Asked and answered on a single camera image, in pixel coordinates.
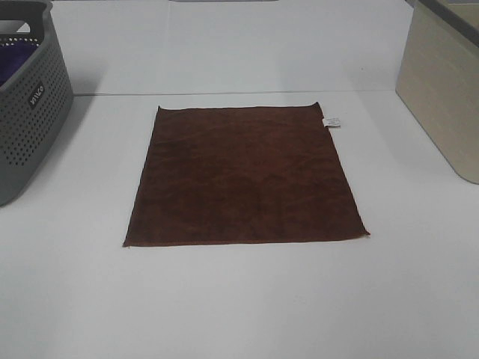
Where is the brown towel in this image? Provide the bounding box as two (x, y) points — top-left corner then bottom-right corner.
(124, 103), (367, 247)

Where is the grey perforated laundry basket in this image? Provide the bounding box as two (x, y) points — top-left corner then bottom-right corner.
(1, 1), (73, 205)

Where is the beige storage bin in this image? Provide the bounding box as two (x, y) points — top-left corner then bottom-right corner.
(396, 1), (478, 183)

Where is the purple cloth in basket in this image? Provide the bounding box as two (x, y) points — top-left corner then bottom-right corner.
(1, 41), (40, 93)

